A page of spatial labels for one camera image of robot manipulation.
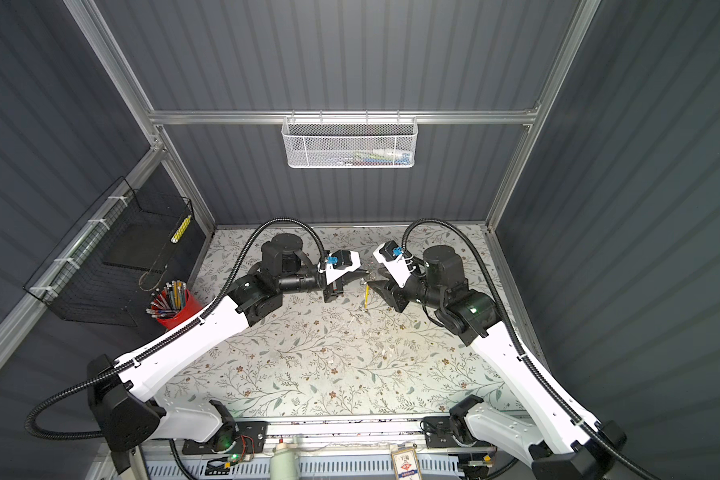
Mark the yellow marker in basket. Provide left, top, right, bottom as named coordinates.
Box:
left=170, top=214, right=193, bottom=244

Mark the black wire basket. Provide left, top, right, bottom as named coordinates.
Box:
left=24, top=182, right=205, bottom=327

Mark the black cable conduit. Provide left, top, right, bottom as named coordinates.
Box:
left=400, top=218, right=661, bottom=480
left=25, top=217, right=328, bottom=480

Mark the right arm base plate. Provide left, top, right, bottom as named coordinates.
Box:
left=419, top=416, right=476, bottom=449

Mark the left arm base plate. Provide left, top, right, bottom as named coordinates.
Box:
left=181, top=421, right=269, bottom=456

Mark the black stapler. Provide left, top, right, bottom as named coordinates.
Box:
left=110, top=447, right=150, bottom=480

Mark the right black cable conduit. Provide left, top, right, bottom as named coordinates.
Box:
left=400, top=218, right=661, bottom=480

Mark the playing card box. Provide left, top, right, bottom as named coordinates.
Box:
left=390, top=445, right=423, bottom=480

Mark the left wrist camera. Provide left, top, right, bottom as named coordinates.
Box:
left=324, top=250, right=361, bottom=284

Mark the white bottle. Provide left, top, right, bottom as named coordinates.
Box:
left=269, top=439, right=300, bottom=480

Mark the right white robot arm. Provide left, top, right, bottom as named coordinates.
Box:
left=371, top=241, right=626, bottom=479

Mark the red pencil cup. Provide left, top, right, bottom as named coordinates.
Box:
left=145, top=280, right=203, bottom=330

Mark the left black cable conduit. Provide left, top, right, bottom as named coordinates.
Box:
left=25, top=217, right=328, bottom=480

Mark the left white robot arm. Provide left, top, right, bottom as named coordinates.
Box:
left=88, top=233, right=366, bottom=453

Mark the white wire mesh basket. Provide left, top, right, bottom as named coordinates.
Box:
left=281, top=119, right=419, bottom=169

